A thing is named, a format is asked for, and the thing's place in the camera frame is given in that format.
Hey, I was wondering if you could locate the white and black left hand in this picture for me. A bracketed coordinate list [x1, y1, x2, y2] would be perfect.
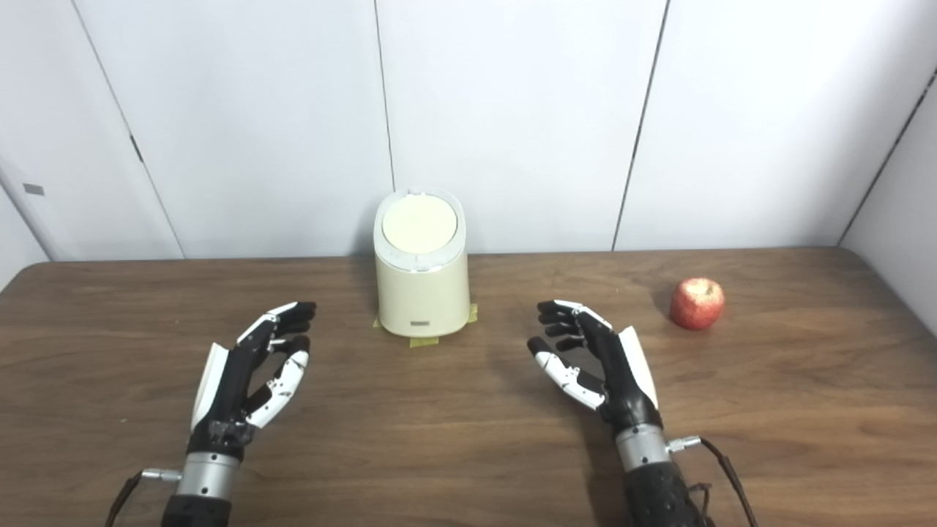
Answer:
[189, 300, 318, 462]

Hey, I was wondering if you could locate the red apple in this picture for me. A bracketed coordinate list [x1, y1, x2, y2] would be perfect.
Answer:
[670, 277, 725, 330]

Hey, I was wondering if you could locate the cream round bin lid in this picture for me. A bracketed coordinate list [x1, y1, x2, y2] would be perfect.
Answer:
[381, 192, 459, 255]

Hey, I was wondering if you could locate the cream-colored bin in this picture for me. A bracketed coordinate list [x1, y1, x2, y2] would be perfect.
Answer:
[373, 188, 471, 338]

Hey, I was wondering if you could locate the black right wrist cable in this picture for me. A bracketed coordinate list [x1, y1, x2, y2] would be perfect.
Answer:
[666, 436, 758, 527]

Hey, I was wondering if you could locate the white and black right hand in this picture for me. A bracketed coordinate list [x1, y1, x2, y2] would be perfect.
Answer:
[527, 299, 663, 434]

